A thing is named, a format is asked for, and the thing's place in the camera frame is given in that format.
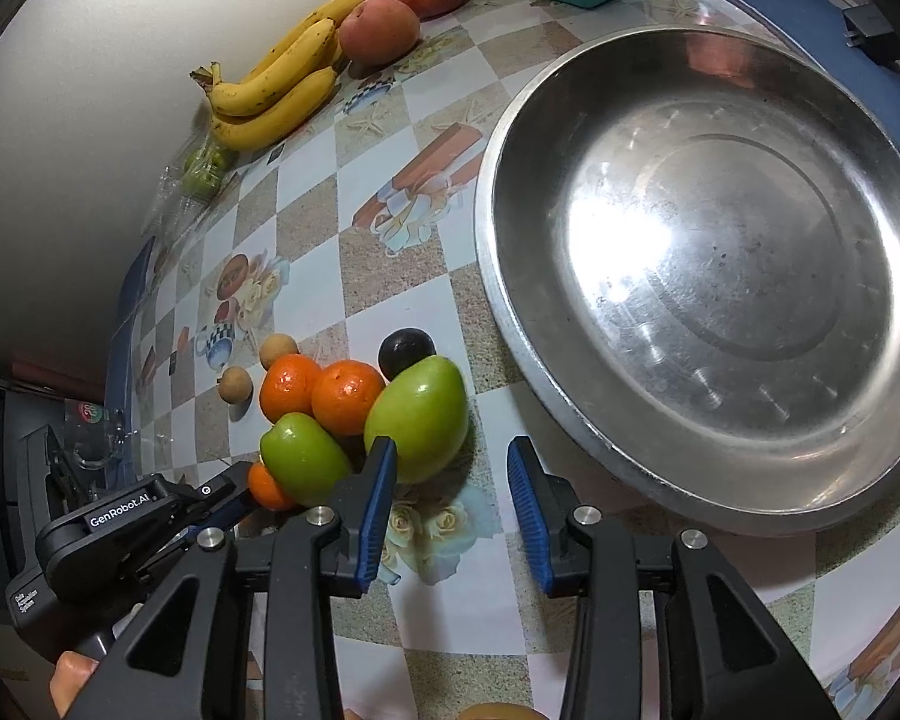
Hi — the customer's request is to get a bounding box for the orange tangerine small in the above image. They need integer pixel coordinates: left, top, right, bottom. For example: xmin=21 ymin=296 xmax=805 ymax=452
xmin=247 ymin=461 xmax=295 ymax=512

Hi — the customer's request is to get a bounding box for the orange tangerine with stem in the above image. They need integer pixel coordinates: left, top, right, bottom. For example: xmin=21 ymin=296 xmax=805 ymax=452
xmin=312 ymin=359 xmax=385 ymax=437

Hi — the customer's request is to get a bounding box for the dark plum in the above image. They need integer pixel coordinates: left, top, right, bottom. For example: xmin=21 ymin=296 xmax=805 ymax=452
xmin=377 ymin=328 xmax=436 ymax=380

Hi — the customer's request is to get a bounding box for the person's left hand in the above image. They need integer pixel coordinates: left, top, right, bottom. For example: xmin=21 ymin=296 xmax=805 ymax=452
xmin=48 ymin=650 xmax=98 ymax=718

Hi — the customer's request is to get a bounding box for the brown longan lower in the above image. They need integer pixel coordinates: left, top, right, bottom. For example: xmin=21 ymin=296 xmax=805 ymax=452
xmin=217 ymin=366 xmax=253 ymax=405

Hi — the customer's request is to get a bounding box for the brown longan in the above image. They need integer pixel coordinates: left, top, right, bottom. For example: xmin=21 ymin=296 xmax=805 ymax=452
xmin=217 ymin=366 xmax=253 ymax=405
xmin=258 ymin=333 xmax=299 ymax=369

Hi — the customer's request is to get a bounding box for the brown longan upper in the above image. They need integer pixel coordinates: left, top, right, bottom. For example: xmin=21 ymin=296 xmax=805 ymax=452
xmin=258 ymin=333 xmax=299 ymax=369

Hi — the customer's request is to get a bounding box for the patterned plastic tablecloth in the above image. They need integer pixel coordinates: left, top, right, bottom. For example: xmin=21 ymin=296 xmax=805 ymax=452
xmin=107 ymin=0 xmax=800 ymax=718

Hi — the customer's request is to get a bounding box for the bag of green fruit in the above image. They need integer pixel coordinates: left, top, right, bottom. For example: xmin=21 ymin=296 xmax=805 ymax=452
xmin=142 ymin=132 xmax=238 ymax=241

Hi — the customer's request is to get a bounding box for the yellow banana bottom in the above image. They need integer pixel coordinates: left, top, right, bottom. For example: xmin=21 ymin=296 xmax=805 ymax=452
xmin=209 ymin=67 xmax=338 ymax=151

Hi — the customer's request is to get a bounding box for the yellow banana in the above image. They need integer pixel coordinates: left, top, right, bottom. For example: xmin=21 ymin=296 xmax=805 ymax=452
xmin=242 ymin=0 xmax=365 ymax=82
xmin=209 ymin=67 xmax=338 ymax=151
xmin=190 ymin=18 xmax=336 ymax=119

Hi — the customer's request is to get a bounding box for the large steel basin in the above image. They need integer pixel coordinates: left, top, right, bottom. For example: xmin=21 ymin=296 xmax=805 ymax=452
xmin=475 ymin=28 xmax=900 ymax=536

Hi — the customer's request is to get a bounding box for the yellow banana middle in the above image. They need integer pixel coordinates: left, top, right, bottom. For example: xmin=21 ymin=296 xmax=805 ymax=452
xmin=190 ymin=18 xmax=336 ymax=119

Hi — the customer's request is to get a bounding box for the peach-coloured apple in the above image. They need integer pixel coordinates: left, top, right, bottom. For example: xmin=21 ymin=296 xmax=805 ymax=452
xmin=338 ymin=0 xmax=421 ymax=67

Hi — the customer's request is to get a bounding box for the yellow banana top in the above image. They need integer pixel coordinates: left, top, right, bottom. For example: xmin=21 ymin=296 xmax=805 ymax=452
xmin=242 ymin=0 xmax=365 ymax=82

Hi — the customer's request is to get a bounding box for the blue checked cloth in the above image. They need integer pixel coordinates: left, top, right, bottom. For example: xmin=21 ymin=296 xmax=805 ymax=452
xmin=727 ymin=0 xmax=900 ymax=149

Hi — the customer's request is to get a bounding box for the black power adapter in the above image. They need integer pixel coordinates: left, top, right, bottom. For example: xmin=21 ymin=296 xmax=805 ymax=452
xmin=842 ymin=4 xmax=900 ymax=67

